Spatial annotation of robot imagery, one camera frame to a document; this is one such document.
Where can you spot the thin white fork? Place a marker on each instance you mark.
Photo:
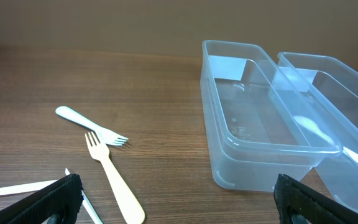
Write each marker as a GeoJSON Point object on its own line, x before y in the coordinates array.
{"type": "Point", "coordinates": [23, 188]}
{"type": "Point", "coordinates": [90, 209]}

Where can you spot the right clear plastic container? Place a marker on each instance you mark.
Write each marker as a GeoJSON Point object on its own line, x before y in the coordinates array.
{"type": "Point", "coordinates": [334, 96]}

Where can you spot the clear plastic container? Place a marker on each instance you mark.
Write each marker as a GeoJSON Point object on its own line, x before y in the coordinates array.
{"type": "Point", "coordinates": [334, 96]}
{"type": "Point", "coordinates": [261, 126]}

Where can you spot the left clear plastic container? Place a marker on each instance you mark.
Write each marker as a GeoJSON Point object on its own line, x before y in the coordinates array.
{"type": "Point", "coordinates": [261, 126]}

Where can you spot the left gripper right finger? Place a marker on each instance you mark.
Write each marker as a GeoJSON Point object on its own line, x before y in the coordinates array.
{"type": "Point", "coordinates": [298, 204]}

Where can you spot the thin white fork lower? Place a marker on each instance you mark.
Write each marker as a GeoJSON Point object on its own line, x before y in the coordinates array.
{"type": "Point", "coordinates": [90, 209]}

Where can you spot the white label right container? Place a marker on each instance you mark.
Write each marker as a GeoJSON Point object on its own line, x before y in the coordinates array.
{"type": "Point", "coordinates": [300, 77]}

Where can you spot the yellow plastic fork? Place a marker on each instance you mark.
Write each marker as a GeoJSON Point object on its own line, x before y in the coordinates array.
{"type": "Point", "coordinates": [129, 206]}

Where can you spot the white label container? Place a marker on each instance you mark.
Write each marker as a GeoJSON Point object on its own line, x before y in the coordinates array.
{"type": "Point", "coordinates": [300, 77]}
{"type": "Point", "coordinates": [229, 68]}

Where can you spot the thin white fork left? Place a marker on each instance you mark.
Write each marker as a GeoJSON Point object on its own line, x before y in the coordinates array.
{"type": "Point", "coordinates": [23, 188]}

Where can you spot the thick white plastic fork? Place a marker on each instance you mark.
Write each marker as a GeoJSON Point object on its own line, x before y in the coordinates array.
{"type": "Point", "coordinates": [108, 136]}

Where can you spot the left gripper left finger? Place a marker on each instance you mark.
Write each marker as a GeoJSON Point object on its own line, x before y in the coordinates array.
{"type": "Point", "coordinates": [58, 202]}

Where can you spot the white label left container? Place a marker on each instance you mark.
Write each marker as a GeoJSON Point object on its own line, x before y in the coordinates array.
{"type": "Point", "coordinates": [229, 68]}

